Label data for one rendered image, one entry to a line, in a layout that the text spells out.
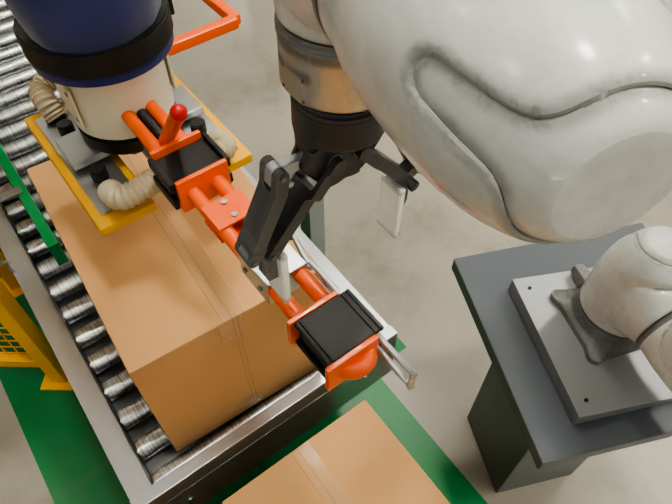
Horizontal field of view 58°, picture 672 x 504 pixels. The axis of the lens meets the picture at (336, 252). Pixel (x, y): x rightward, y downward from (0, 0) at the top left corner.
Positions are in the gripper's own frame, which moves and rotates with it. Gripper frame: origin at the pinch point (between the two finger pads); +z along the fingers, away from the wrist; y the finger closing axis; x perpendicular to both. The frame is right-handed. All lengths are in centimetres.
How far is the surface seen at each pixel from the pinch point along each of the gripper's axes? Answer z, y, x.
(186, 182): 13.0, 3.3, -30.0
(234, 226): 16.7, 0.8, -22.1
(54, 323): 84, 31, -75
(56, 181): 48, 15, -81
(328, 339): 13.1, 2.0, 1.6
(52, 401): 144, 46, -93
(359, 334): 13.1, -1.2, 3.2
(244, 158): 27, -12, -43
